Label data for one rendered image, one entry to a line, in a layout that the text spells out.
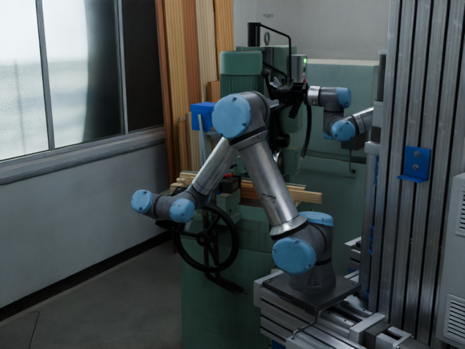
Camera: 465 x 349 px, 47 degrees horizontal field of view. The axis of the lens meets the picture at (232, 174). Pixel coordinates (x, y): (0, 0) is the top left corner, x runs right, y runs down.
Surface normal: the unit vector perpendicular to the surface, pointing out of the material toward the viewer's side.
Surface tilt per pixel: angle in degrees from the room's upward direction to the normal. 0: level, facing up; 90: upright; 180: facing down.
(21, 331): 0
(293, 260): 97
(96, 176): 90
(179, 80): 87
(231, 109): 83
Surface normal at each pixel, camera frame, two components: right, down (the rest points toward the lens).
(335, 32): -0.55, 0.22
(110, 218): 0.84, 0.15
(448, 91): -0.75, 0.18
